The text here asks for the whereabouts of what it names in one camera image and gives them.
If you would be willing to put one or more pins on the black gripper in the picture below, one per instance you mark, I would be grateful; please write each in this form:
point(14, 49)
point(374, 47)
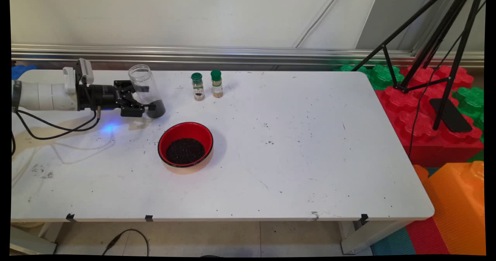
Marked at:
point(100, 97)

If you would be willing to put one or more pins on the clear plastic jar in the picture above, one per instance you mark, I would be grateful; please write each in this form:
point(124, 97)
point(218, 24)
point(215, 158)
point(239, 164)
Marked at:
point(144, 76)

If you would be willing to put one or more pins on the red bowl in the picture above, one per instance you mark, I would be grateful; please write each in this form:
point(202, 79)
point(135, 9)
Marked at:
point(170, 135)

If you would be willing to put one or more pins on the green-capped spice bottle dark contents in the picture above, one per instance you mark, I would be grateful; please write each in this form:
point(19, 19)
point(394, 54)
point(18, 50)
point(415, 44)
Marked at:
point(198, 88)

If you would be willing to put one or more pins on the black seeds pile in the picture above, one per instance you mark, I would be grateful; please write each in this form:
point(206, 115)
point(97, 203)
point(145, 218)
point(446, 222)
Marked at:
point(185, 151)

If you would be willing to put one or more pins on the green-capped spice bottle tan contents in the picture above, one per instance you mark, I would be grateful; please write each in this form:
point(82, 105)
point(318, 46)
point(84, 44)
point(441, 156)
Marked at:
point(217, 85)

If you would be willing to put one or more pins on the blue foam block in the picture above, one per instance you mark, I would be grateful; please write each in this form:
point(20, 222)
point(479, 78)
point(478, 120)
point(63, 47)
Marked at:
point(19, 71)

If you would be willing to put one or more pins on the white table leg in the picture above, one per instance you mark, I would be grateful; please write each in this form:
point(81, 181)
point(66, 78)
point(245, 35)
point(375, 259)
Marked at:
point(368, 235)
point(31, 243)

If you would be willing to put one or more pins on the green foam building block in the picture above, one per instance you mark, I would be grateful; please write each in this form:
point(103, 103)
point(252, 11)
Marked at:
point(471, 102)
point(383, 76)
point(348, 68)

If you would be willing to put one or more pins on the teal floor mat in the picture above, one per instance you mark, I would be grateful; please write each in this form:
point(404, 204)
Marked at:
point(391, 243)

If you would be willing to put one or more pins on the red foam building block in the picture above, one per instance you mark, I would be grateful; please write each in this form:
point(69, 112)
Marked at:
point(426, 144)

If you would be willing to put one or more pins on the red floor mat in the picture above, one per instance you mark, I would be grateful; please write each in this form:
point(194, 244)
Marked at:
point(426, 237)

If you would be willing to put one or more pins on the black flat plate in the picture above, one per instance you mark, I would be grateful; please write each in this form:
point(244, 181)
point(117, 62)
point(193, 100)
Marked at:
point(457, 121)

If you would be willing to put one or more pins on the black tripod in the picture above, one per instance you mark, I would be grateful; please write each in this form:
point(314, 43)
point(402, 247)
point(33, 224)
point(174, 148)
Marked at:
point(459, 55)

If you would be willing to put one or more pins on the orange foam building block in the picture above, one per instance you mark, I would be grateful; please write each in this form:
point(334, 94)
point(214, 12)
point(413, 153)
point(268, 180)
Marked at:
point(457, 206)

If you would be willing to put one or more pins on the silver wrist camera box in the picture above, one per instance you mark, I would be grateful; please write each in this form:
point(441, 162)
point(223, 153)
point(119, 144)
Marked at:
point(85, 71)

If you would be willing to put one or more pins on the aluminium wall rail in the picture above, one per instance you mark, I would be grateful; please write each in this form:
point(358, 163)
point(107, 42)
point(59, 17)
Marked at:
point(232, 53)

